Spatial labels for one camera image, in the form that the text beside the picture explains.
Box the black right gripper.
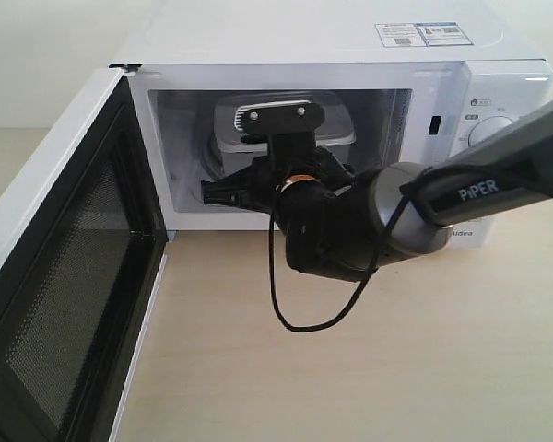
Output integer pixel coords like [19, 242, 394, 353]
[200, 146, 354, 212]

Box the white plastic lidded container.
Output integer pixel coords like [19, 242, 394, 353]
[213, 90, 356, 174]

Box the white microwave door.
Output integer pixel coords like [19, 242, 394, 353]
[0, 68, 168, 441]

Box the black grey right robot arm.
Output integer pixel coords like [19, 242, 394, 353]
[201, 100, 553, 282]

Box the white microwave oven body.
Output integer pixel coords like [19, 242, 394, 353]
[112, 1, 553, 232]

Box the glass turntable plate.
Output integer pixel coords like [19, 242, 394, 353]
[199, 133, 239, 188]

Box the warning label sticker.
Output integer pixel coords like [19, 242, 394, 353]
[375, 22, 473, 48]

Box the upper white control knob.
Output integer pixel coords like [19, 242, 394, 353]
[467, 116, 513, 147]

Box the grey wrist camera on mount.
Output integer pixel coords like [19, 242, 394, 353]
[241, 102, 325, 162]

